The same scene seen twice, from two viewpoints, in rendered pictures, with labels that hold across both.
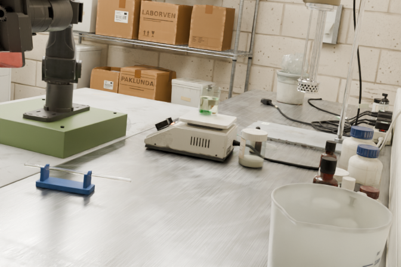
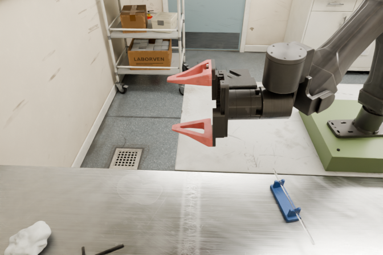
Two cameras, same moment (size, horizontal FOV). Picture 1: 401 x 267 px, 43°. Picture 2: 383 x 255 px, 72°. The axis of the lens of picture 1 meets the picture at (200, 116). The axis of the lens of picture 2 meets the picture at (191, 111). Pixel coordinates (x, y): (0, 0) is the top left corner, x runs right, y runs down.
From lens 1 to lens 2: 0.58 m
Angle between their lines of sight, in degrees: 69
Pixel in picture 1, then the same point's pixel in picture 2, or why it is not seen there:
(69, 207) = (259, 223)
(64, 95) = (369, 122)
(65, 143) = (330, 163)
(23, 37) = (216, 130)
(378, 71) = not seen: outside the picture
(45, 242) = (207, 240)
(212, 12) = not seen: outside the picture
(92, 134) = (370, 164)
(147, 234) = not seen: outside the picture
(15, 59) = (206, 142)
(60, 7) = (274, 107)
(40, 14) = (244, 112)
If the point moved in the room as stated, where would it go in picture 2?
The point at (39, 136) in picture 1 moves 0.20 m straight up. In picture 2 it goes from (321, 144) to (346, 85)
